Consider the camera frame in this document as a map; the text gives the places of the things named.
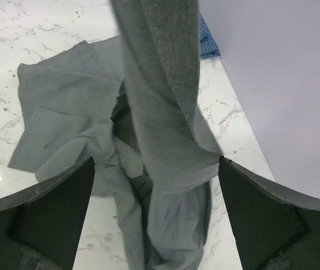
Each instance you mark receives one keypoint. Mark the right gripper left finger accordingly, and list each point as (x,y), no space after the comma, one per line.
(40,226)

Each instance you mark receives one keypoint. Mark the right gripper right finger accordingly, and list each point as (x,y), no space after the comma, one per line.
(274,226)

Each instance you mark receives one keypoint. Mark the grey long sleeve shirt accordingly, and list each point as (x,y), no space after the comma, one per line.
(130,102)

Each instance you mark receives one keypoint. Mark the blue checked folded shirt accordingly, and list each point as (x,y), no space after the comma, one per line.
(208,46)

